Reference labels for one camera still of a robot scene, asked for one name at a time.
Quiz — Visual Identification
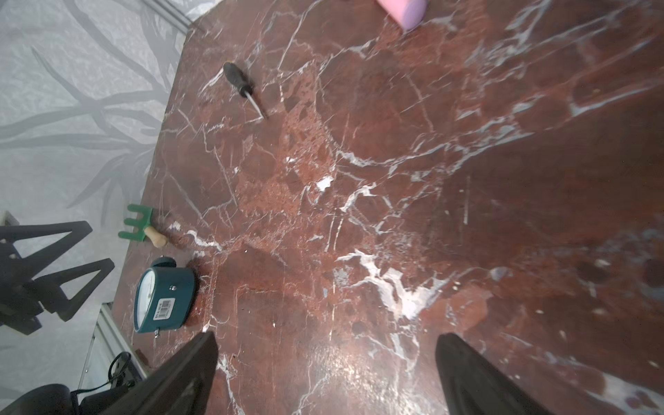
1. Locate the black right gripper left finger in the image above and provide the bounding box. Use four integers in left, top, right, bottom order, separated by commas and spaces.
104, 331, 218, 414

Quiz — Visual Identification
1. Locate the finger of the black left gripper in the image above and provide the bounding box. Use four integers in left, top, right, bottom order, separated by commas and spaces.
0, 258, 116, 335
1, 221, 93, 288

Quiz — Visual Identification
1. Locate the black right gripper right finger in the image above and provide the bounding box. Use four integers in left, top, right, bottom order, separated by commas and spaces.
436, 333, 550, 415

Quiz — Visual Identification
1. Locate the green rake wooden handle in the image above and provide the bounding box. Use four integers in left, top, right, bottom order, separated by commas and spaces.
118, 204, 168, 248

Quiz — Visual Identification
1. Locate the purple rake pink handle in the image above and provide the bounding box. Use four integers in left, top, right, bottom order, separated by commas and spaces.
377, 0, 428, 31

